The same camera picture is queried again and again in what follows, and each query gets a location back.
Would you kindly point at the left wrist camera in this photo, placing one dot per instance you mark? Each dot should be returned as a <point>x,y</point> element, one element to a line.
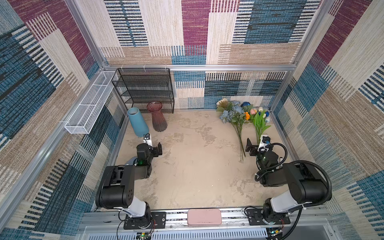
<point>147,139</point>

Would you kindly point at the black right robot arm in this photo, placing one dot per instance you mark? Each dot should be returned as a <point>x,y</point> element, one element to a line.
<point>308,184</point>

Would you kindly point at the pink rectangular case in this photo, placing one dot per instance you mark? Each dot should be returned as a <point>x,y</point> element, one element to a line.
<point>204,217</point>

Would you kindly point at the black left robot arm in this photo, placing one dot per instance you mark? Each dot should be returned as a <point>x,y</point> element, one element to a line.
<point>117,187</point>

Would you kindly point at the pink ribbed glass vase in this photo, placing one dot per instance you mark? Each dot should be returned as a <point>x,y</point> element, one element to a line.
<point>158,119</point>

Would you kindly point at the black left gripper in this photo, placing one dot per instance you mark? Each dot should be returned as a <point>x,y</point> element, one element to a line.
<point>155,151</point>

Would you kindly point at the white wire mesh basket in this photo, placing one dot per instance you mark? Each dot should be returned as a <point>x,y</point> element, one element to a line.
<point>86,113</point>

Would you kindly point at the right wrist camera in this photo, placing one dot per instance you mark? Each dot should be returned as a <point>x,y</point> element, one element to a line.
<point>264,144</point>

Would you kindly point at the blue cylindrical vase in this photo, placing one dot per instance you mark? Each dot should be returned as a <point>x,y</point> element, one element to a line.
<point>138,123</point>

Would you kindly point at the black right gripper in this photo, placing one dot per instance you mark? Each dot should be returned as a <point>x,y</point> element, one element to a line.
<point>253,150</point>

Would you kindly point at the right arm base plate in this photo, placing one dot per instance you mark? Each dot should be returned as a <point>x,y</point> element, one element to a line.
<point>257,217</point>

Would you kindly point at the black wire mesh shelf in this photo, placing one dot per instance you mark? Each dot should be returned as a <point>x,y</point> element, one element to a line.
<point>139,87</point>

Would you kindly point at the blue glasses case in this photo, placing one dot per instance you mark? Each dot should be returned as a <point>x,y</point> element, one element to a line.
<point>132,161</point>

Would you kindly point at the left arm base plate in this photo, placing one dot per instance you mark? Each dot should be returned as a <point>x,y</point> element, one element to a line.
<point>155,220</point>

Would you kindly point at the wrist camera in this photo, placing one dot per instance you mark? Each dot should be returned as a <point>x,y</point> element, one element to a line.
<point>147,139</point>
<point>264,144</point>

